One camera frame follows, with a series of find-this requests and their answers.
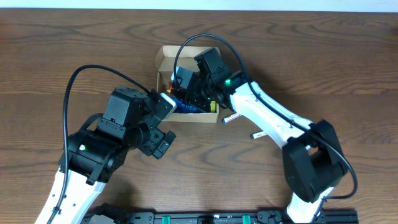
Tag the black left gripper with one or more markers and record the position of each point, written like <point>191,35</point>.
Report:
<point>158,141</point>

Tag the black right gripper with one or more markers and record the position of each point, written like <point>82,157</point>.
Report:
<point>195,101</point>

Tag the blue magnetic whiteboard duster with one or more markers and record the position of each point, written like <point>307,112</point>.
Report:
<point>183,108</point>

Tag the yellow highlighter pen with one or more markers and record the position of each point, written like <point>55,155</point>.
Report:
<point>213,106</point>

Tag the brown cardboard box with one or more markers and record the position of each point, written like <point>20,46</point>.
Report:
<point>164,62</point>

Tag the blue capped whiteboard marker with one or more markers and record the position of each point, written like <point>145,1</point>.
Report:
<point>230,118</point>

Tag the black capped whiteboard marker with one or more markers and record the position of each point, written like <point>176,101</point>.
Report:
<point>258,135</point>

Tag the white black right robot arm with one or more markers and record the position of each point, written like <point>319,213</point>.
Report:
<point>313,160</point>

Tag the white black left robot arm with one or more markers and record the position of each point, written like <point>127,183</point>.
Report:
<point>99,148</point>

